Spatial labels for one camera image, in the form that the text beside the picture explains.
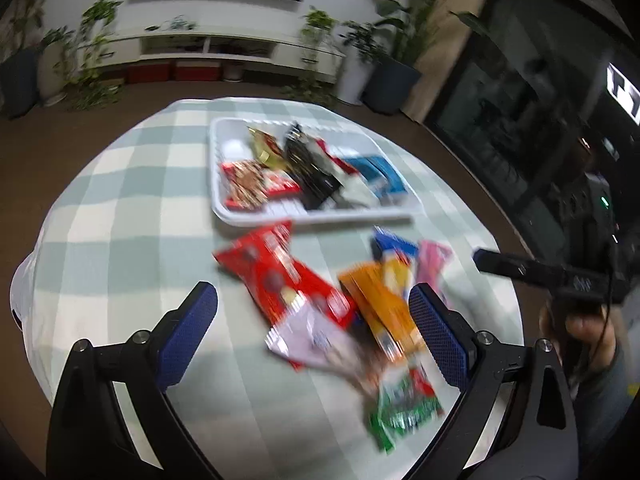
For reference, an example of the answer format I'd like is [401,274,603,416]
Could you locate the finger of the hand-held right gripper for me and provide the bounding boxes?
[472,247,566,291]

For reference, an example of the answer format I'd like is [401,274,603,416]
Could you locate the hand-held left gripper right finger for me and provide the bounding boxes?
[407,282,581,480]

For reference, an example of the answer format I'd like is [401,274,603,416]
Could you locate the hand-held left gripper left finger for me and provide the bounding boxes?
[46,281,221,480]

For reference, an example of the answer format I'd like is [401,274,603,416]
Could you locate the orange yellow snack packet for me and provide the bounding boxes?
[337,260,427,362]

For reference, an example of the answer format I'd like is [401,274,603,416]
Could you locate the green small snack packet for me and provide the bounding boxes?
[369,367,446,456]

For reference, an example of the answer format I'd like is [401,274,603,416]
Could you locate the pink snack packet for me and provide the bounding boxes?
[415,240,454,297]

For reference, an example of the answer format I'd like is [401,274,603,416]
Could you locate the blue white snack packet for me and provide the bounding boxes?
[372,226,419,273]

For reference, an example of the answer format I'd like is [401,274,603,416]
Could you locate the large red snack packet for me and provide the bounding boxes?
[214,221,357,332]

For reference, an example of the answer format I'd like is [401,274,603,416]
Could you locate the brown small snack packet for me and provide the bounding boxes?
[222,160,268,211]

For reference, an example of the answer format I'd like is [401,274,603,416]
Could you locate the light blue snack packet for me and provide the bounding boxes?
[345,155,406,206]

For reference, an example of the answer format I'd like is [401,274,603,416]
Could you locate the white plastic tray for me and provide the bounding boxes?
[209,116,424,227]

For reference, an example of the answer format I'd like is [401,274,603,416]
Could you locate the yellow red snack packet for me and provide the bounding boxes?
[247,127,289,171]

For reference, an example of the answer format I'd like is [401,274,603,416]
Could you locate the black long snack packet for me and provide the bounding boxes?
[282,122,344,211]

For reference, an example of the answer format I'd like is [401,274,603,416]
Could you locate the person's right forearm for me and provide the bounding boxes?
[570,345,640,480]

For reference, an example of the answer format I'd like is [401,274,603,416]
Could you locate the person's right hand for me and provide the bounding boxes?
[540,305,621,376]

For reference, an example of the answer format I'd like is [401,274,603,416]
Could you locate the green checked tablecloth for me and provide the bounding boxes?
[30,96,526,480]

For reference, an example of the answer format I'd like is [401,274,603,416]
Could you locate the glass sliding door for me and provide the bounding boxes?
[422,0,640,271]

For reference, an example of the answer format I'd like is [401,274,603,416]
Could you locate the large-leaf plant dark square pot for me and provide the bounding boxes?
[362,0,490,114]

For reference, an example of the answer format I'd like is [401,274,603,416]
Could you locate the beige curtain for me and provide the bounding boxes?
[400,0,503,122]

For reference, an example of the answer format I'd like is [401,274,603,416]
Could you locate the bushy plant tall white pot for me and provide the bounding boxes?
[335,19,387,107]

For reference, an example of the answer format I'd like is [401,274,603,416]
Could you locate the red storage box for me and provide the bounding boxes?
[127,61,173,84]
[175,60,222,82]

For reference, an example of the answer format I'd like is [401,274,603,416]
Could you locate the white television cabinet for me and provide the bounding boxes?
[100,30,347,84]

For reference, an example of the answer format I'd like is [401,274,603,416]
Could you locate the plant in white ribbed pot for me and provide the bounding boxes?
[39,26,84,107]

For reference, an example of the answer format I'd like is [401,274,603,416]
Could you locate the vine plant with long stems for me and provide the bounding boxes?
[281,7,347,109]

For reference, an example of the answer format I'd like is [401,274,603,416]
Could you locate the leafy trailing plant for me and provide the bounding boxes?
[65,0,127,112]

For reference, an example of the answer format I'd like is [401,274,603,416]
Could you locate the tall plant dark round pot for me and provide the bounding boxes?
[0,0,47,121]

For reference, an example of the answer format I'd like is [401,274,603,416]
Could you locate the small devices with cables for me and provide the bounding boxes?
[145,15,199,34]

